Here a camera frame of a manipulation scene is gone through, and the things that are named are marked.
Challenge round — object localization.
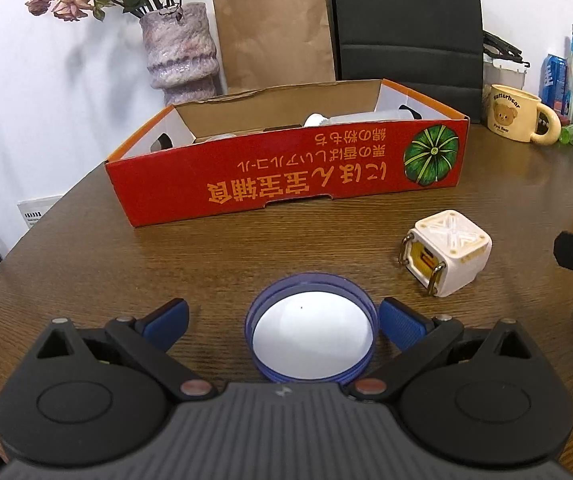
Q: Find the red cardboard box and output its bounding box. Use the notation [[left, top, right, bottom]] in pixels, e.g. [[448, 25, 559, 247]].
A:
[[105, 78, 470, 229]]

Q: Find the pink mottled ceramic vase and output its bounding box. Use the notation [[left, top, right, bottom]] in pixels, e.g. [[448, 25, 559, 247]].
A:
[[139, 2, 222, 106]]

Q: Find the black paper bag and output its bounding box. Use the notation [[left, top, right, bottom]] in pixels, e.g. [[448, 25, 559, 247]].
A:
[[325, 0, 485, 121]]

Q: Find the blue drink can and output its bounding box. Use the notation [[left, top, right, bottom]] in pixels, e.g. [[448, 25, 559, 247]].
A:
[[539, 52, 570, 116]]

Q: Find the large blue jar lid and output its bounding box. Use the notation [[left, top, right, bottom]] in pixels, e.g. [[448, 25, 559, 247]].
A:
[[244, 272, 380, 385]]

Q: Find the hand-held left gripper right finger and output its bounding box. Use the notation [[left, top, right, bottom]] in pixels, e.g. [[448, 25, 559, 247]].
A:
[[349, 296, 537, 403]]

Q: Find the white board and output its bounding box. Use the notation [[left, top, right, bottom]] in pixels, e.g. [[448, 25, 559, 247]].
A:
[[16, 194, 62, 231]]

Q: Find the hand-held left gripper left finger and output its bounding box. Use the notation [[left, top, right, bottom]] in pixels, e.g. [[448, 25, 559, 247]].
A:
[[36, 297, 218, 403]]

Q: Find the yellow bear mug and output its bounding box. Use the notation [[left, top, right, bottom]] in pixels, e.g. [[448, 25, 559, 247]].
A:
[[482, 83, 562, 147]]

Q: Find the white cube charger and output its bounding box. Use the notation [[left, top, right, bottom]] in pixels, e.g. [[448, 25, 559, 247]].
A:
[[397, 208, 493, 300]]

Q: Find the brown paper bag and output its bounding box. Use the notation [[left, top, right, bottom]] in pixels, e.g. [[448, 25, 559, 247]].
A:
[[211, 0, 337, 96]]

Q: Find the clear container with black lid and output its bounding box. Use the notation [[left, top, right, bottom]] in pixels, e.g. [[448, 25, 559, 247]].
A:
[[482, 29, 530, 91]]

